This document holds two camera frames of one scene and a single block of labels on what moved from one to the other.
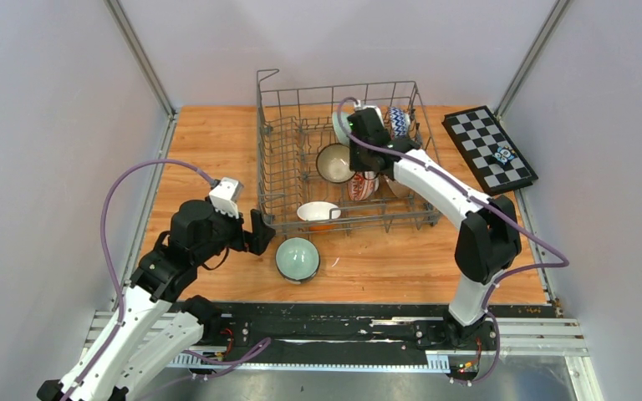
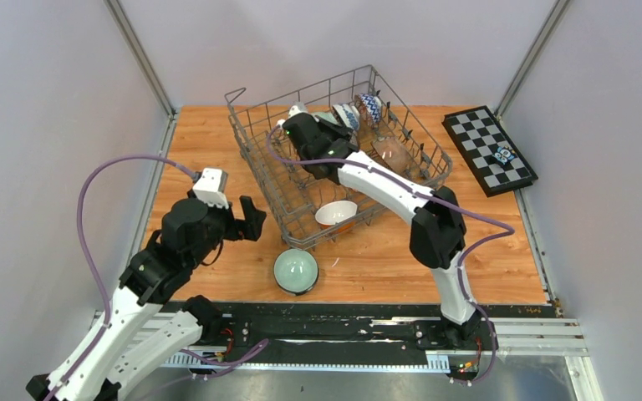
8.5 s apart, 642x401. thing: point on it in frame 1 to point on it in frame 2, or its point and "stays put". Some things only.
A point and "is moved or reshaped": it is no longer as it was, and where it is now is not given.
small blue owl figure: [504, 154] stays put
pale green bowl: [342, 136] is moved or reshaped
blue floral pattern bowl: [379, 114] is moved or reshaped
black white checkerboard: [493, 157] stays put
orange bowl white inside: [319, 215] to [338, 215]
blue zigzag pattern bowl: [400, 122] to [374, 104]
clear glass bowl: [399, 190] is moved or reshaped
